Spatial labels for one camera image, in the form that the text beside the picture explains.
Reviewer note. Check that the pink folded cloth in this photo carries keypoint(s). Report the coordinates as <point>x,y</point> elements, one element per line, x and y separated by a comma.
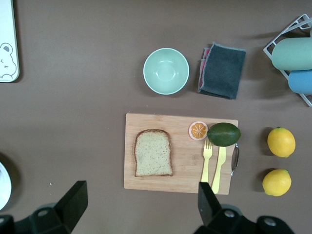
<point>204,61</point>

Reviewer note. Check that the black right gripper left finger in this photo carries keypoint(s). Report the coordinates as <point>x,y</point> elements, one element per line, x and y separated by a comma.
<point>73,202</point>

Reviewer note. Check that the toasted bread slice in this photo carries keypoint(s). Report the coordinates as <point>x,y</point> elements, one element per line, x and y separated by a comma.
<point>153,153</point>

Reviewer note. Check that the pale green cup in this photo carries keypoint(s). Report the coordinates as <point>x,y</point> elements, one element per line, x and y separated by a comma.
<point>292,53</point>

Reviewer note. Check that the yellow lemon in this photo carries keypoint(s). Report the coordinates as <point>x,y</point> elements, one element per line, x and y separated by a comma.
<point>277,182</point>
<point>281,142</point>

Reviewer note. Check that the white round plate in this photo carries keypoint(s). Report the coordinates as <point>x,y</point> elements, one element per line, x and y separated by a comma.
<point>4,187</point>

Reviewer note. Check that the wooden cutting board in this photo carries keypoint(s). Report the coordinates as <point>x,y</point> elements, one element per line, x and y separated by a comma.
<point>185,165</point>

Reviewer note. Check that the orange fruit slice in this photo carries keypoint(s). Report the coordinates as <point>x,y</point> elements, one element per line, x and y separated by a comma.
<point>198,130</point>

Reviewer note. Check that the light blue cup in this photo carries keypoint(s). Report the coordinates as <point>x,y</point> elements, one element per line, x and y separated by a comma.
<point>301,81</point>

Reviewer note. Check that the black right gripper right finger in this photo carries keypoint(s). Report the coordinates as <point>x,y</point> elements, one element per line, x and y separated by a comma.
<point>209,209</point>

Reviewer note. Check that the mint green bowl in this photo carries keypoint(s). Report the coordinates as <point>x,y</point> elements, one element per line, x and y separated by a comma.
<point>166,71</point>

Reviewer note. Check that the dark grey folded cloth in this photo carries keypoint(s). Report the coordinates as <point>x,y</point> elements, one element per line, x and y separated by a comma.
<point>224,70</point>

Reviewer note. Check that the dark green avocado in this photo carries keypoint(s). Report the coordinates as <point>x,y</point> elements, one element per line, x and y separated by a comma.
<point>223,134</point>

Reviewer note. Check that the beige bear print tray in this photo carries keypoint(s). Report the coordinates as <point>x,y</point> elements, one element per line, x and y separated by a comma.
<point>7,29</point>

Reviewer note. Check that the yellow plastic fork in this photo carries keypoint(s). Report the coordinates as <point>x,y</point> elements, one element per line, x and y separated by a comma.
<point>206,161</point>

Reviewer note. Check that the yellow plastic knife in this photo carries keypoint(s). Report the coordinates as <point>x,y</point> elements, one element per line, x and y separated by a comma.
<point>219,168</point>

